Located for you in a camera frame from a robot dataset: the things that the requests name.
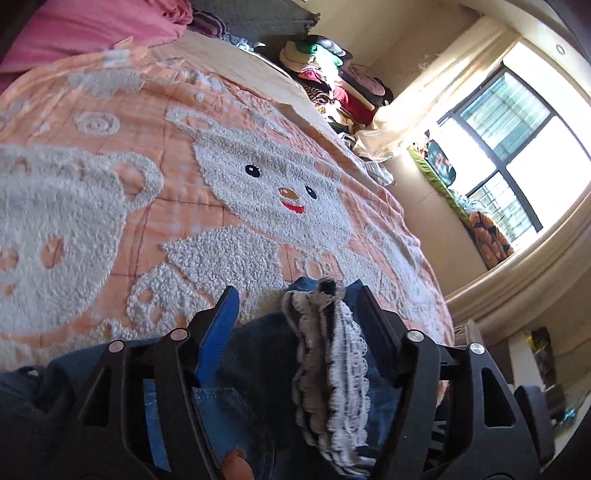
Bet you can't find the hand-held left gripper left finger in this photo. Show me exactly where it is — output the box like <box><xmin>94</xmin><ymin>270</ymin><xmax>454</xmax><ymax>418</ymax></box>
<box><xmin>69</xmin><ymin>285</ymin><xmax>241</xmax><ymax>480</ymax></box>

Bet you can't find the orange patterned cushion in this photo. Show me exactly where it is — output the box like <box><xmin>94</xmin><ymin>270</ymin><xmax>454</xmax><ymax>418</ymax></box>
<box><xmin>464</xmin><ymin>210</ymin><xmax>515</xmax><ymax>271</ymax></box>

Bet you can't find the green edged cushion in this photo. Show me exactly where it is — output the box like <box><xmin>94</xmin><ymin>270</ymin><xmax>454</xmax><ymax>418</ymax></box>
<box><xmin>406</xmin><ymin>138</ymin><xmax>467</xmax><ymax>204</ymax></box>

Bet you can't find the cream curtain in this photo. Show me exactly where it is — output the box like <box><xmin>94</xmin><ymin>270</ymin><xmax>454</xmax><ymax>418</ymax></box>
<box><xmin>355</xmin><ymin>18</ymin><xmax>520</xmax><ymax>162</ymax></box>

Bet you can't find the blue denim pants lace hem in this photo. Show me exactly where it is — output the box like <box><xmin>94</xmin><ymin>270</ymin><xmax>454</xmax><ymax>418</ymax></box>
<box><xmin>0</xmin><ymin>277</ymin><xmax>444</xmax><ymax>480</ymax></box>

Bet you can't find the peach bear print blanket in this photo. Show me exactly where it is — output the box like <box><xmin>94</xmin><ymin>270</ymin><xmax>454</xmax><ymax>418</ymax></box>
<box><xmin>0</xmin><ymin>32</ymin><xmax>455</xmax><ymax>370</ymax></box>

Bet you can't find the grey quilted headboard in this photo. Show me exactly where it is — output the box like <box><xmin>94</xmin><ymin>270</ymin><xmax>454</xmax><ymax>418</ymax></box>
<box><xmin>191</xmin><ymin>0</ymin><xmax>321</xmax><ymax>47</ymax></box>

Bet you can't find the white striped cloth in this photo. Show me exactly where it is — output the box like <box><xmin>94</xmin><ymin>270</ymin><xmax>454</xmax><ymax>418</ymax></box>
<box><xmin>365</xmin><ymin>159</ymin><xmax>395</xmax><ymax>186</ymax></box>

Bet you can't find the white wire rack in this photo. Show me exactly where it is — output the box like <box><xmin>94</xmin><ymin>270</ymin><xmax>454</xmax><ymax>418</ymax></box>
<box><xmin>452</xmin><ymin>318</ymin><xmax>483</xmax><ymax>347</ymax></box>

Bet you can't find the black framed window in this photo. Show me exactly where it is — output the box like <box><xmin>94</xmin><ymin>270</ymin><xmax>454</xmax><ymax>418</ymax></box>
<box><xmin>436</xmin><ymin>41</ymin><xmax>591</xmax><ymax>245</ymax></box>

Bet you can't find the dark striped pillow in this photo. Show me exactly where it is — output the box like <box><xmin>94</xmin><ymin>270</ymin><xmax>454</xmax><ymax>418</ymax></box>
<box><xmin>191</xmin><ymin>9</ymin><xmax>229</xmax><ymax>40</ymax></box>

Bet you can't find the beige bed sheet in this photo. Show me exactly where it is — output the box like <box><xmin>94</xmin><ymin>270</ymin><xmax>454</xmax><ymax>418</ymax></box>
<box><xmin>152</xmin><ymin>32</ymin><xmax>319</xmax><ymax>109</ymax></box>

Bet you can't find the pile of folded clothes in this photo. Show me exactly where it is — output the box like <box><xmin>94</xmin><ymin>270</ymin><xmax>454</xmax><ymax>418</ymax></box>
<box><xmin>279</xmin><ymin>39</ymin><xmax>395</xmax><ymax>139</ymax></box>

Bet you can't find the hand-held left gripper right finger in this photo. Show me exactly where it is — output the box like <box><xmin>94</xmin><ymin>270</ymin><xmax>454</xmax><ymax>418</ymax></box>
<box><xmin>355</xmin><ymin>279</ymin><xmax>541</xmax><ymax>480</ymax></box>

